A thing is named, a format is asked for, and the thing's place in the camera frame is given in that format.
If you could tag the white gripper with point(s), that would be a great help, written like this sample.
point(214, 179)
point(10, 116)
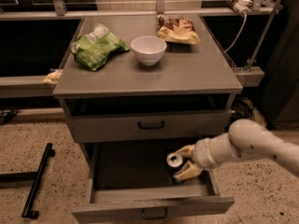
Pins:
point(202, 155)

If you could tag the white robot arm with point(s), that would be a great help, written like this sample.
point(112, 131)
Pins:
point(245, 140)

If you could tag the open grey middle drawer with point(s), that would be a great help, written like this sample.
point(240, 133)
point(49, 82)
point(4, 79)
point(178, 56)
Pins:
point(130, 180)

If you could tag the closed upper grey drawer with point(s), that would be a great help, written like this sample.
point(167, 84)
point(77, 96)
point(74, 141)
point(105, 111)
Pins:
point(91, 129)

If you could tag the dark grey side cabinet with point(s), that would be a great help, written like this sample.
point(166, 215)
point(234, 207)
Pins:
point(278, 94)

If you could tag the white bowl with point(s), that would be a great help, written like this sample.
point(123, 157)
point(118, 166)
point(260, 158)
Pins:
point(148, 49)

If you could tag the brown yellow chip bag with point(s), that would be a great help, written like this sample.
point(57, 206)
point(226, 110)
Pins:
point(177, 29)

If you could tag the green chip bag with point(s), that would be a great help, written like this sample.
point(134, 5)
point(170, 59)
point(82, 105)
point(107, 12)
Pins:
point(95, 48)

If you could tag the black metal floor stand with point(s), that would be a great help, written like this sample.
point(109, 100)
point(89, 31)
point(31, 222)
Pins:
point(35, 177)

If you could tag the small yellow snack bag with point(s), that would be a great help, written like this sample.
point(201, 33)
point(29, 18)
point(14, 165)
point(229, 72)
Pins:
point(53, 77)

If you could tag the white power strip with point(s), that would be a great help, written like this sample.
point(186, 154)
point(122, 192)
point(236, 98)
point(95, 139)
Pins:
point(239, 6)

